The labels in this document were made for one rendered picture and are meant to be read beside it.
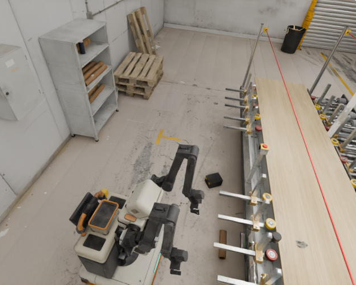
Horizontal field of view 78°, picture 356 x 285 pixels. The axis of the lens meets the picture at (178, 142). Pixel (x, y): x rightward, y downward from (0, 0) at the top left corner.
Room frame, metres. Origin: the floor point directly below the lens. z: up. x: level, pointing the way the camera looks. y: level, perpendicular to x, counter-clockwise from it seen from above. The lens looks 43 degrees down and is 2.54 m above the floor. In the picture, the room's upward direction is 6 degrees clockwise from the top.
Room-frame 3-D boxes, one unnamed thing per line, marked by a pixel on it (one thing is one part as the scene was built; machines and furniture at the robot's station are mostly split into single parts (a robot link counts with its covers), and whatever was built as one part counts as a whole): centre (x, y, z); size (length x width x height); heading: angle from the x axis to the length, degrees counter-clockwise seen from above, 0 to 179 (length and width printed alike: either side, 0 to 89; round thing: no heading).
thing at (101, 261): (0.82, 0.49, 0.59); 0.55 x 0.34 x 0.83; 169
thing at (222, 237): (1.07, -0.62, 0.04); 0.30 x 0.08 x 0.08; 173
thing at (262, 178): (1.21, -0.74, 0.90); 0.04 x 0.04 x 0.48; 83
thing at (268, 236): (0.71, -0.69, 0.87); 0.04 x 0.04 x 0.48; 83
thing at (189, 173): (0.92, -0.10, 1.40); 0.11 x 0.06 x 0.43; 169
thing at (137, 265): (0.81, 0.40, 0.16); 0.67 x 0.64 x 0.25; 79
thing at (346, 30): (3.37, -2.12, 1.25); 0.15 x 0.08 x 1.10; 173
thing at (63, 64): (2.99, 1.46, 0.78); 0.90 x 0.45 x 1.55; 173
